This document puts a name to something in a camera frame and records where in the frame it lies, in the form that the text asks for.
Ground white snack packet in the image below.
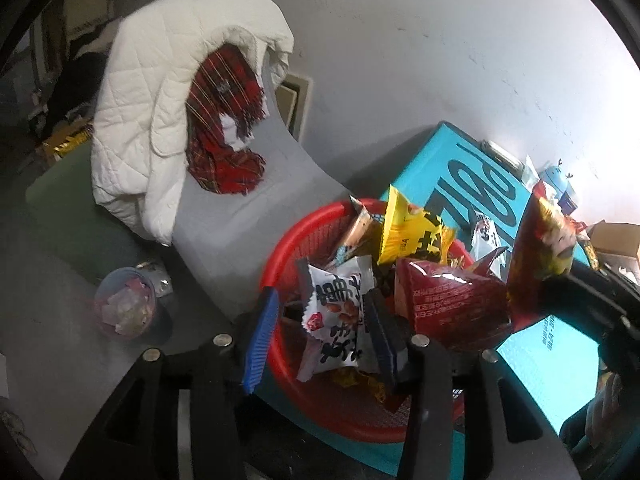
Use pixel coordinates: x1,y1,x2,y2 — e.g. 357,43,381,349
296,256,380,382
470,211,511,282

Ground dark red foil packet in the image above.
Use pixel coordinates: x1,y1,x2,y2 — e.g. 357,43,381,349
394,258,513,352

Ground red plastic mesh basket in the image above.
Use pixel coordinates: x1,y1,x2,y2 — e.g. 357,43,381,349
258,198,476,443

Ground red gold snack packet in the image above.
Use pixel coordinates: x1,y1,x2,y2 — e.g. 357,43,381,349
506,181,577,333

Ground beige bread snack packet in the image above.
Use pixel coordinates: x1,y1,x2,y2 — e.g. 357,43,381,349
328,196,383,268

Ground yellow black snack packet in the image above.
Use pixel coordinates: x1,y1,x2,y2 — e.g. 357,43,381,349
376,185,457,266

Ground cardboard box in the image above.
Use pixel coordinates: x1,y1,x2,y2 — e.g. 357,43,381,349
589,221,640,259

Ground grey chair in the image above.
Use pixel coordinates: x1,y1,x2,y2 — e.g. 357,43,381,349
24,49,356,321

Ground small bin with trash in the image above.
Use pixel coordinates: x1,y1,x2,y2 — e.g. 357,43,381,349
93,262,174,344

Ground light blue deer humidifier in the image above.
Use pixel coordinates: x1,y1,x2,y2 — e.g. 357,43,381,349
539,159,573,196

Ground crumpled white tissue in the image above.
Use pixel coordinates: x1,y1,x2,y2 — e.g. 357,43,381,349
521,155,540,192

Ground teal mat with black letters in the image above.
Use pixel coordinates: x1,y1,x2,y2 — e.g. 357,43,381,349
254,120,601,480

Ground white remote control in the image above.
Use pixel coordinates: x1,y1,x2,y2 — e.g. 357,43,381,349
480,140,524,179

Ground white quilted jacket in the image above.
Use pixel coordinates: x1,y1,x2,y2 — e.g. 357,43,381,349
91,0,294,246

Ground red plaid scarf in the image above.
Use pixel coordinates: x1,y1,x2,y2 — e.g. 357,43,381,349
186,44,268,195

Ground wall access panel frame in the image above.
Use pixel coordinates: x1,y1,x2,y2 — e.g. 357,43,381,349
274,74,314,141

